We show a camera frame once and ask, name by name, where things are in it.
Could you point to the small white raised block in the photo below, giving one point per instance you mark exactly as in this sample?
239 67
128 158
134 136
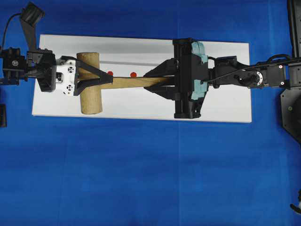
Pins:
126 69

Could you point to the black clamp at lower right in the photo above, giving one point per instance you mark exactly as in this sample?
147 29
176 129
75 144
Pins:
297 208

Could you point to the large white foam board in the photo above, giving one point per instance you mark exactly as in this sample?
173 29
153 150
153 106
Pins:
228 103

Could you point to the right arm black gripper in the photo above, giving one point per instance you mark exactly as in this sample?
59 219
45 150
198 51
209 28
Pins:
190 65

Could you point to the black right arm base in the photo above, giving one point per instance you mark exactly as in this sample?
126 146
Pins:
291 96

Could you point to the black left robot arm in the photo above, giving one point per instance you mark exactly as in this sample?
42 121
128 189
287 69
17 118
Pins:
67 74

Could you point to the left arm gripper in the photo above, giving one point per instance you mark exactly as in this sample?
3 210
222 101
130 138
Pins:
42 65

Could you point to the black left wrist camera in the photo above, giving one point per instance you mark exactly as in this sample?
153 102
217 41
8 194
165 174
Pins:
29 17

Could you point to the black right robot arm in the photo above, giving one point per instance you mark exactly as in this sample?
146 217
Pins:
229 71

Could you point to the black block at left edge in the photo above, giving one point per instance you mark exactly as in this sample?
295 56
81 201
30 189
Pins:
3 112

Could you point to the wooden mallet hammer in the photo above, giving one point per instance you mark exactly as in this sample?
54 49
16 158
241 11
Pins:
91 98

